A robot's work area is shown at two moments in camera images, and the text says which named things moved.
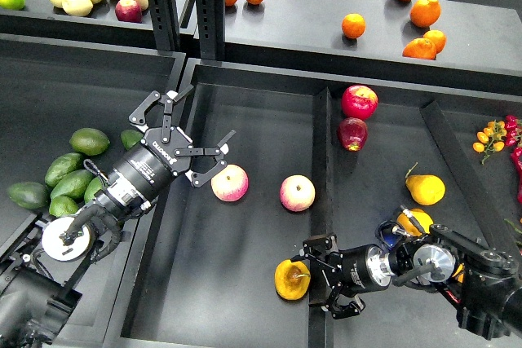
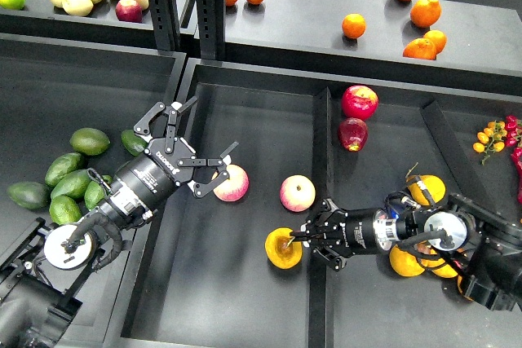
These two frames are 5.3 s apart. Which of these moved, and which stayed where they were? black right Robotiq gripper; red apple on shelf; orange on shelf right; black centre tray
Moved: black right Robotiq gripper
Stayed: black centre tray; red apple on shelf; orange on shelf right
